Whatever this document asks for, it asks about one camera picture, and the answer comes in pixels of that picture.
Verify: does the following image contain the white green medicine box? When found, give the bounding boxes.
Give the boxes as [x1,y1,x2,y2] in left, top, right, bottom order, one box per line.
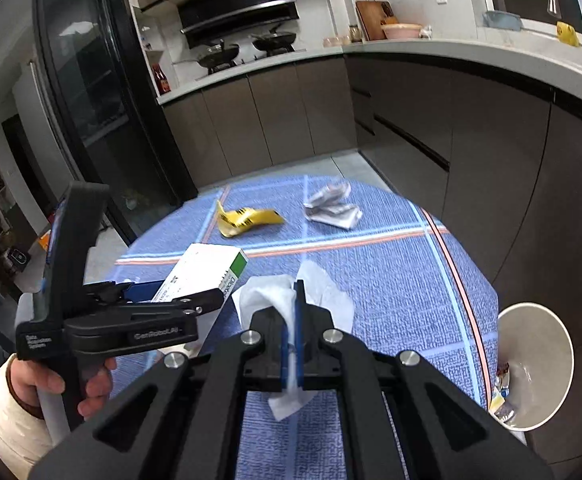
[152,244,248,358]

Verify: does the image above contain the blue dish tray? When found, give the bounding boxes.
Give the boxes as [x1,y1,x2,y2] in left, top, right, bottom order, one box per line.
[482,10,523,32]

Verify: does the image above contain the person's left hand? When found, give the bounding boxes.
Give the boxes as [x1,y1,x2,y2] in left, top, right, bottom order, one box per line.
[8,353,118,420]

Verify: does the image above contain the blue plaid tablecloth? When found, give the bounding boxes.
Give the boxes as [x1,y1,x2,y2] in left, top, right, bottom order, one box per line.
[107,176,498,479]

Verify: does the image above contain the black wok right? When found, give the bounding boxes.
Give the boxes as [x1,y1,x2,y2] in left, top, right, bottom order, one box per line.
[252,23,297,56]

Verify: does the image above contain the kitchen base cabinets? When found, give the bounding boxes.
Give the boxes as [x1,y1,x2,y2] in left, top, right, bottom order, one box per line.
[164,54,582,478]

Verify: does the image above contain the yellow crumpled wrapper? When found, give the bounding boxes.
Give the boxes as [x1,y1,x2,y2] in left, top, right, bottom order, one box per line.
[216,200,285,238]

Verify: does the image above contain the yellow sponge item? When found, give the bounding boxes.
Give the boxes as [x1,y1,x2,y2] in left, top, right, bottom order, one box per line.
[556,21,580,48]

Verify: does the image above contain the red bottle on shelf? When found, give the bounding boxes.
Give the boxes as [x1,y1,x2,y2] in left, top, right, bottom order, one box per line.
[151,63,171,96]

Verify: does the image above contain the pink basin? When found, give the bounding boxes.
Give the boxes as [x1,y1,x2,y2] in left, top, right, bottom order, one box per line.
[381,23,422,40]

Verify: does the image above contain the red snack wrapper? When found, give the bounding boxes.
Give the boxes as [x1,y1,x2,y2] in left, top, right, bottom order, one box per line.
[489,363,516,424]

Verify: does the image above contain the wooden cutting board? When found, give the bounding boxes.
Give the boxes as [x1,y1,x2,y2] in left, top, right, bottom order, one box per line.
[355,0,398,41]

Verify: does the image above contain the crumpled silver foil wrapper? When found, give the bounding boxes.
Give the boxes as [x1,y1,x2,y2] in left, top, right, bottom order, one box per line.
[303,180,363,231]

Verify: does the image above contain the black wok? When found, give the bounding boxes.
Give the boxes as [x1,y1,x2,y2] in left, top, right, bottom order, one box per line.
[179,41,240,75]
[252,23,297,56]

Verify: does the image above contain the black wok left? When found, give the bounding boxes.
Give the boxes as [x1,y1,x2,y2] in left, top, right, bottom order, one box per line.
[179,41,240,75]

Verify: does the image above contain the white tissue paper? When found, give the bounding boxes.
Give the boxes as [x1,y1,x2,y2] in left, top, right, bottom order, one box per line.
[231,259,356,422]

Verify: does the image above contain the grey kitchen countertop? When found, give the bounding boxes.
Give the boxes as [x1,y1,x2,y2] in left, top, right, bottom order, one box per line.
[157,39,582,106]

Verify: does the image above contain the black range hood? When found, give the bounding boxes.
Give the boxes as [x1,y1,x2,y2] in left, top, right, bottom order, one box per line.
[141,0,299,48]

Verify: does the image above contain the white trash bin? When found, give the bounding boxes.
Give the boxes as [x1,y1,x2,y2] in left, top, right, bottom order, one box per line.
[492,302,574,432]

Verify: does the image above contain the black glass door refrigerator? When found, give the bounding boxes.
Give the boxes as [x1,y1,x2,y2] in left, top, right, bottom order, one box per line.
[33,0,198,244]

